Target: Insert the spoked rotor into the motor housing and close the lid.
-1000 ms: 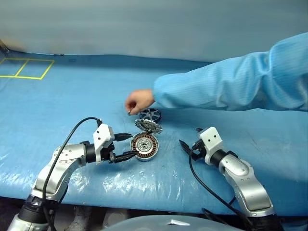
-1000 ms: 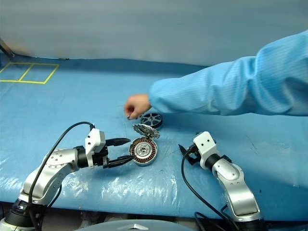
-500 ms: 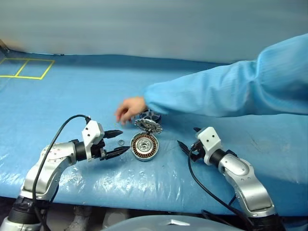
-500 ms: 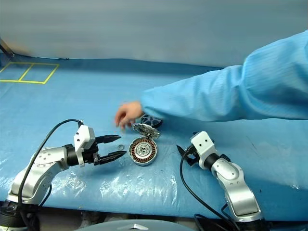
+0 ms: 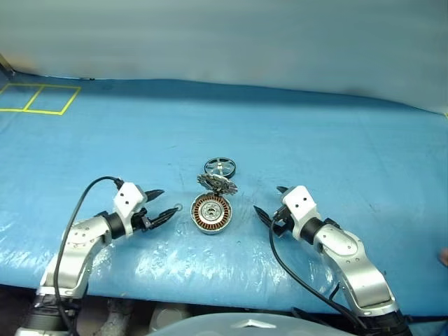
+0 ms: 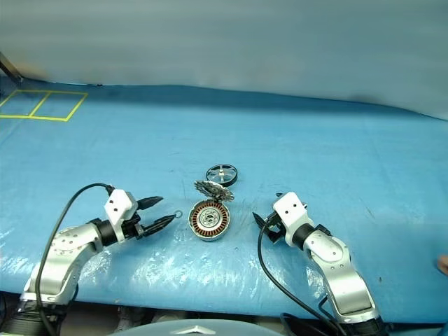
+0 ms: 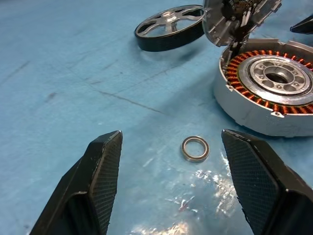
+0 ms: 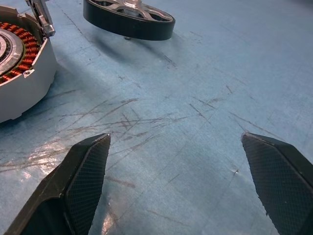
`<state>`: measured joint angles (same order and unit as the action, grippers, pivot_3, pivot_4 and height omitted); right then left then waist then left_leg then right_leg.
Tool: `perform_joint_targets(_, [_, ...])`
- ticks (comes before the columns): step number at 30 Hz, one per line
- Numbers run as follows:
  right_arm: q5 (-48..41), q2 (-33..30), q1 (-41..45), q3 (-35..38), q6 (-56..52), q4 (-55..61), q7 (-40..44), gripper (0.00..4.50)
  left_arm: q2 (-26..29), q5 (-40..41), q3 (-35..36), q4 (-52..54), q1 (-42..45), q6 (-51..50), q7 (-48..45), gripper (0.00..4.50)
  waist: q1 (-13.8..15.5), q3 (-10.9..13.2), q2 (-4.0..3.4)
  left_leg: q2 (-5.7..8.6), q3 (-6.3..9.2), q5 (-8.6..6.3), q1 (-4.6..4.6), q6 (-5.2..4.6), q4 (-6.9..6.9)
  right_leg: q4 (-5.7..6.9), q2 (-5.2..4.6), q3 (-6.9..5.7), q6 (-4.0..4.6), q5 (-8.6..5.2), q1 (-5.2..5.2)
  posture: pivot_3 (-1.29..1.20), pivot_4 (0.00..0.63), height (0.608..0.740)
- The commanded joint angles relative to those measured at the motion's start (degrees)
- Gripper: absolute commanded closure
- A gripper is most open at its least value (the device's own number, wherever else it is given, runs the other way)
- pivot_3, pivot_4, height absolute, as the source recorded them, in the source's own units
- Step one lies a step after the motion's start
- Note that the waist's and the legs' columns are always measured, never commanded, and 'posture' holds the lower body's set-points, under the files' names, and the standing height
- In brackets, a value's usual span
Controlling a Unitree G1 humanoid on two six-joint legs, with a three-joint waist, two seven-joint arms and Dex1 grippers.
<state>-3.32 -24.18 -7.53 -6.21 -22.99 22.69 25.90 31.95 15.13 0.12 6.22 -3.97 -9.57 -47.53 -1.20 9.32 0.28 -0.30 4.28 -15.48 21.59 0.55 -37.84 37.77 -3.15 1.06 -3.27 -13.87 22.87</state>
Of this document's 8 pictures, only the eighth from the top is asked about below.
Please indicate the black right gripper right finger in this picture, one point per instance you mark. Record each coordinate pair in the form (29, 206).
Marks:
(281, 183)

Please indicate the blue table cover sheet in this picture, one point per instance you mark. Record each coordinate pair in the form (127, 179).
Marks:
(171, 102)

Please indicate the black rotor silver spokes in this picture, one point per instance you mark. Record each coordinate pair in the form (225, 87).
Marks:
(122, 24)

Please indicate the round silver metal tin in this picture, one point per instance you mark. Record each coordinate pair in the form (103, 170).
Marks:
(29, 93)

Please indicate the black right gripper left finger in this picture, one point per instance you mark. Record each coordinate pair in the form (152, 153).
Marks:
(61, 195)

